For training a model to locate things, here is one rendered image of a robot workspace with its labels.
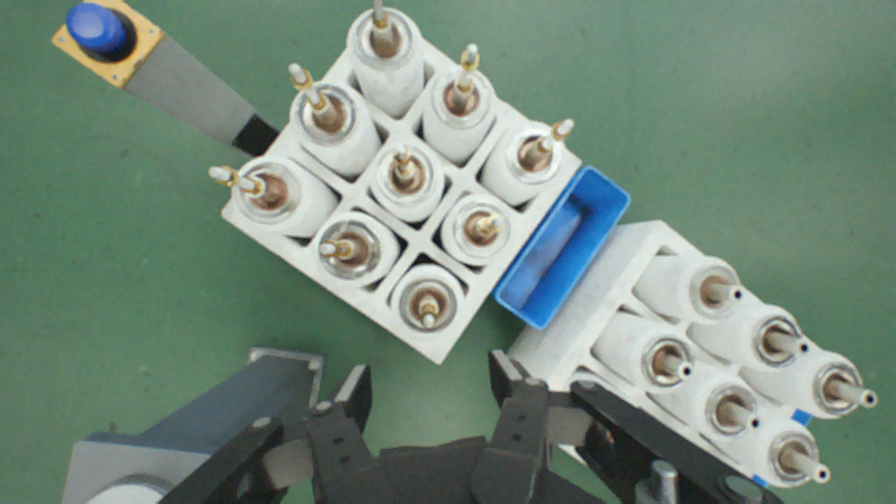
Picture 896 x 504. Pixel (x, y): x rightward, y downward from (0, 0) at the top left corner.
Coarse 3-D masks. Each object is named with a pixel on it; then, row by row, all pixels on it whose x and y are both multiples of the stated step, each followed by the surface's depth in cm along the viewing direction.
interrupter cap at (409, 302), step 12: (432, 276) 35; (408, 288) 35; (420, 288) 35; (432, 288) 35; (444, 288) 36; (408, 300) 35; (420, 300) 36; (444, 300) 36; (456, 300) 35; (408, 312) 35; (444, 312) 36; (456, 312) 36; (408, 324) 35; (420, 324) 35; (444, 324) 35
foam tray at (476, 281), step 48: (432, 48) 43; (288, 144) 41; (384, 144) 42; (480, 144) 54; (480, 192) 43; (288, 240) 41; (432, 240) 54; (336, 288) 42; (384, 288) 42; (480, 288) 43
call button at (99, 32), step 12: (72, 12) 25; (84, 12) 25; (96, 12) 25; (108, 12) 26; (72, 24) 25; (84, 24) 25; (96, 24) 25; (108, 24) 25; (120, 24) 26; (72, 36) 25; (84, 36) 25; (96, 36) 25; (108, 36) 26; (120, 36) 26; (96, 48) 26; (108, 48) 26
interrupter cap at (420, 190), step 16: (384, 160) 35; (416, 160) 35; (432, 160) 35; (384, 176) 35; (416, 176) 36; (432, 176) 35; (384, 192) 35; (400, 192) 35; (416, 192) 35; (432, 192) 36
